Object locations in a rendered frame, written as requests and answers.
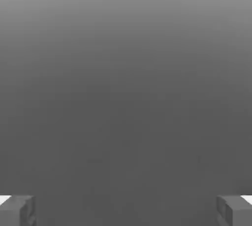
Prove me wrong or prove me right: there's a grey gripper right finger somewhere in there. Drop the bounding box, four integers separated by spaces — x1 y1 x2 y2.
216 195 252 226

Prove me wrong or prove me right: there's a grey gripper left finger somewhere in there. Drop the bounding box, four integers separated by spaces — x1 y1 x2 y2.
0 195 37 226

